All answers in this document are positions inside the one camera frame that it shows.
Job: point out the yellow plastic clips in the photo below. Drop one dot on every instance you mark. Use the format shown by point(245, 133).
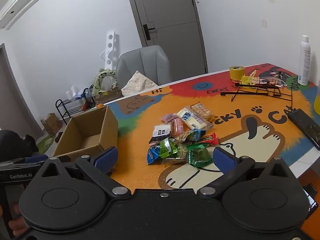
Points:
point(247, 80)

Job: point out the red bag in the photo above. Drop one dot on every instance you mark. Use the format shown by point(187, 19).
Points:
point(88, 105)

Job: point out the dotted cream cushion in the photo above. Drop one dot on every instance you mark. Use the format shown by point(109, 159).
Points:
point(137, 83)

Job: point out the green floor mat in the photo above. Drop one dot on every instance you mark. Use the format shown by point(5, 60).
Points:
point(46, 143)

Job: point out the orange pink snack packet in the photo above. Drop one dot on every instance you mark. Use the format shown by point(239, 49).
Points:
point(178, 127)

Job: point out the large white and purple packet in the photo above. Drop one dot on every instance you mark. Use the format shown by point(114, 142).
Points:
point(193, 121)

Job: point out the small brown floor carton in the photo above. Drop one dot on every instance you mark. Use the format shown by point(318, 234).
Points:
point(51, 123)

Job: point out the red strip snack packet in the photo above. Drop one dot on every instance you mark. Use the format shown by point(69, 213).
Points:
point(212, 138)

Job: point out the white spray bottle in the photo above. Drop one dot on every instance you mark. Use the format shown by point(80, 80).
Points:
point(304, 62)

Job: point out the grey chair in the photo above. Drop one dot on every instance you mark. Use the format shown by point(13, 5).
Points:
point(145, 62)

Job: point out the teal green snack packet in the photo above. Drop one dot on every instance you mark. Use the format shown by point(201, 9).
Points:
point(196, 135)

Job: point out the bunch of keys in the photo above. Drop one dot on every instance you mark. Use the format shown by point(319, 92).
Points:
point(277, 74)

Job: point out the black shoe rack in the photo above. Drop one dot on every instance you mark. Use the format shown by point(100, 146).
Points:
point(57, 107)

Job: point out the yellow tape roll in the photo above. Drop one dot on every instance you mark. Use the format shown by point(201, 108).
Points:
point(237, 73)

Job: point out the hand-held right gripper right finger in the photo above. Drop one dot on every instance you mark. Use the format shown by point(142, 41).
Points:
point(223, 158)

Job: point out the grey side door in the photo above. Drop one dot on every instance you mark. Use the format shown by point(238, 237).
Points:
point(15, 100)

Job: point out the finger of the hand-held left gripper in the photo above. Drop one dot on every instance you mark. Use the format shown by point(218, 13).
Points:
point(37, 159)

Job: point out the person's left hand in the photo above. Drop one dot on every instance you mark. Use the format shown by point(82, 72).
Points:
point(17, 227)

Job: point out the beige snack packet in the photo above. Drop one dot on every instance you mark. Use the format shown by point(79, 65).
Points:
point(181, 137)

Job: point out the taped cardboard carton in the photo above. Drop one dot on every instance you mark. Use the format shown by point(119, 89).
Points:
point(112, 96)

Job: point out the white perforated board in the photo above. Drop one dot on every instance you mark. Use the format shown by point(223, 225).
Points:
point(110, 45)

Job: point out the clear bag of trinkets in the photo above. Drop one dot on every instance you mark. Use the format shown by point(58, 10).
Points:
point(267, 80)

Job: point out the clear cracker packet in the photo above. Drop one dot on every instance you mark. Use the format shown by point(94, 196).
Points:
point(202, 111)

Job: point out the cardboard box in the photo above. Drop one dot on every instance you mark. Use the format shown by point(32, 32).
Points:
point(110, 127)

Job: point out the white black-label packet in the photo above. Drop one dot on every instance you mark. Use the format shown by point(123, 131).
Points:
point(160, 132)

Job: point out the small pink purple packet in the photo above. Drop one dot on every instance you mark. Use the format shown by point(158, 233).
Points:
point(170, 118)

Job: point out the dark cloth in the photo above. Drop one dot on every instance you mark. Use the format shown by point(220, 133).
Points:
point(15, 142)

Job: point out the cream snack packet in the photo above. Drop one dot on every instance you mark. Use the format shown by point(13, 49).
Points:
point(182, 152)

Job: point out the large green snack packet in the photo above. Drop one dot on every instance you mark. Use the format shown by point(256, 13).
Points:
point(200, 156)

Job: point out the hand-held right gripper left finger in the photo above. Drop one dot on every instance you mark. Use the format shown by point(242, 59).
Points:
point(106, 158)

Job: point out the small green snack packet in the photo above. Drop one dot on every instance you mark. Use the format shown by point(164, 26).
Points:
point(168, 148)

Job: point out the white plastic holder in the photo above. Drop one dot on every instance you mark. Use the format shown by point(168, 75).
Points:
point(73, 92)

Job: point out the blue snack packet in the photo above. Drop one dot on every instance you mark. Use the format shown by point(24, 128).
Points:
point(153, 155)

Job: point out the dark shoe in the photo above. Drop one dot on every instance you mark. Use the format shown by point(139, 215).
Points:
point(59, 137)

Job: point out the colourful cartoon table mat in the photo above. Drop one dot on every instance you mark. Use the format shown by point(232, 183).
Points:
point(135, 167)

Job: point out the orange fruit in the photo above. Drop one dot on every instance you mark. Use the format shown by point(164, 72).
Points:
point(100, 106)

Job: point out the black smartphone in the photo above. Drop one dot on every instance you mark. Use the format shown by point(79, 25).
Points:
point(305, 127)
point(310, 200)

